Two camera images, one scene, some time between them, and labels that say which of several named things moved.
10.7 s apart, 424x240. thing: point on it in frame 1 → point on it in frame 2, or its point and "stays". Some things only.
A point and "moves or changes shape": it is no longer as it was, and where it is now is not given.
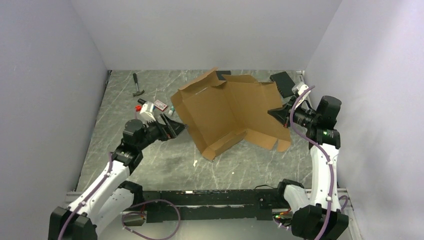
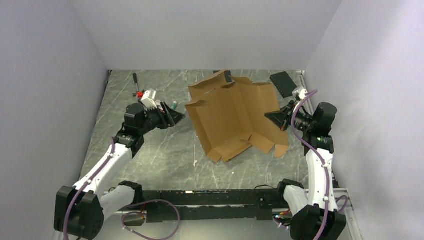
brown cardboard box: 219,113 moves or changes shape
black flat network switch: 284,83 stays
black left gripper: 173,129 → 169,117
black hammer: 138,92 stays
